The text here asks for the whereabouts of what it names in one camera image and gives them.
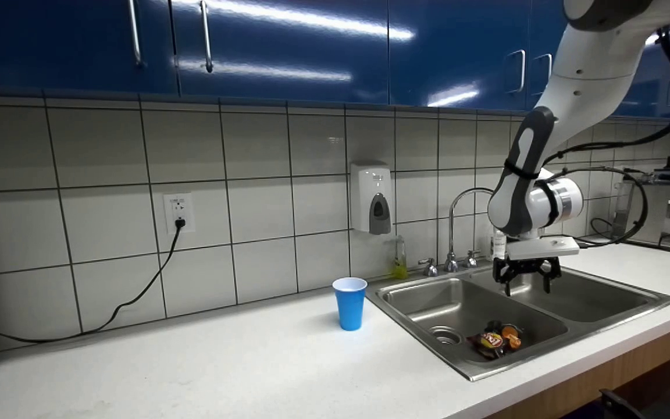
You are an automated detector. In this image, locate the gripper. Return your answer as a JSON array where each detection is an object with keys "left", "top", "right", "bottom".
[{"left": 493, "top": 256, "right": 563, "bottom": 297}]

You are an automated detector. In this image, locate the steel double sink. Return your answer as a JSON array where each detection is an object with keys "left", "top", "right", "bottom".
[{"left": 365, "top": 264, "right": 670, "bottom": 382}]

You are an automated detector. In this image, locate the chip packet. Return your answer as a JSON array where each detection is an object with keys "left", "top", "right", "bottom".
[{"left": 466, "top": 320, "right": 523, "bottom": 361}]

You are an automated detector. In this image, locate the white bottle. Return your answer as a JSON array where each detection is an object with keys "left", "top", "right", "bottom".
[{"left": 489, "top": 228, "right": 508, "bottom": 262}]

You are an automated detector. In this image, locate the chrome tap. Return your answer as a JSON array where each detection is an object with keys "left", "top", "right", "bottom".
[{"left": 418, "top": 187, "right": 494, "bottom": 278}]

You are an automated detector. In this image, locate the yellow dish soap bottle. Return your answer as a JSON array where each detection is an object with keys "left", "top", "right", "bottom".
[{"left": 391, "top": 235, "right": 409, "bottom": 279}]

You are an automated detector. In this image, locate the black office chair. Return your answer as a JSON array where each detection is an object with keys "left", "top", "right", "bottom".
[{"left": 599, "top": 388, "right": 670, "bottom": 419}]

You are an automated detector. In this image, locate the blue plastic cup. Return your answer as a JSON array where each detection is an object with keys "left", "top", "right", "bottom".
[{"left": 332, "top": 276, "right": 369, "bottom": 332}]

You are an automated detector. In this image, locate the blue cabinet door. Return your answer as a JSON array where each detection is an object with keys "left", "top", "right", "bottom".
[
  {"left": 170, "top": 0, "right": 390, "bottom": 106},
  {"left": 387, "top": 0, "right": 532, "bottom": 112},
  {"left": 0, "top": 0, "right": 180, "bottom": 97},
  {"left": 526, "top": 0, "right": 569, "bottom": 112},
  {"left": 613, "top": 22, "right": 670, "bottom": 120}
]

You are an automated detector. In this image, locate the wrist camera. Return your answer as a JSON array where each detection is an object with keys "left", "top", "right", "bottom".
[{"left": 506, "top": 236, "right": 580, "bottom": 261}]

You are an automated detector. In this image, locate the white wall soap dispenser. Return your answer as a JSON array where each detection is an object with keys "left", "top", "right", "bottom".
[{"left": 350, "top": 161, "right": 394, "bottom": 236}]

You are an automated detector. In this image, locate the blue wall cabinet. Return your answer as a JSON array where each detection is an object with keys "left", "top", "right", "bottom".
[{"left": 0, "top": 0, "right": 670, "bottom": 122}]

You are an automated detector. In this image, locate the white wall socket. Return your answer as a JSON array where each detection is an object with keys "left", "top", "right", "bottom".
[{"left": 163, "top": 193, "right": 197, "bottom": 235}]

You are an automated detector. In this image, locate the black cable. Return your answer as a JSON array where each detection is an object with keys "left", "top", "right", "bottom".
[{"left": 0, "top": 218, "right": 188, "bottom": 345}]

